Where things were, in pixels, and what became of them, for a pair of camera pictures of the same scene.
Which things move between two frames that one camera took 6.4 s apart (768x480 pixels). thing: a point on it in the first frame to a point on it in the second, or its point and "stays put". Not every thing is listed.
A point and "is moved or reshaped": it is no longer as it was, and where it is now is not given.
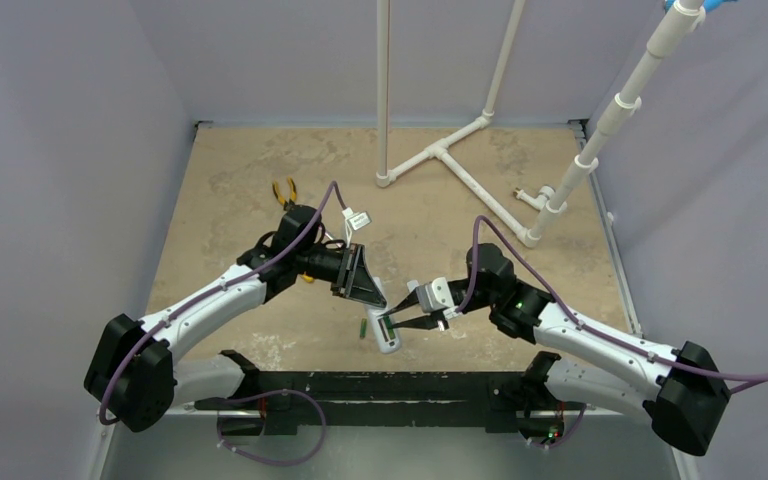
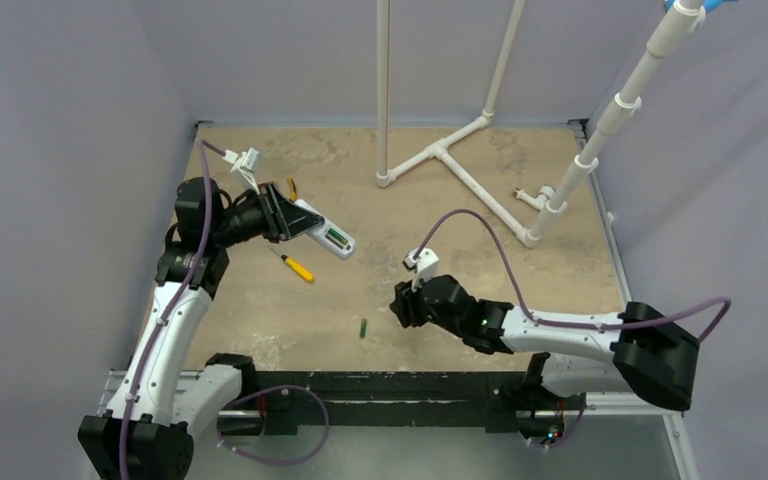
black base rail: x=360 y=400 stays put
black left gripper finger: x=361 y=284 to x=288 y=210
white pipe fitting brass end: x=538 y=202 stays put
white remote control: x=386 y=336 is moved or reshaped
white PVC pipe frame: x=669 y=34 stays put
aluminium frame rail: x=581 y=132 stays put
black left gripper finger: x=362 y=288 to x=294 y=220
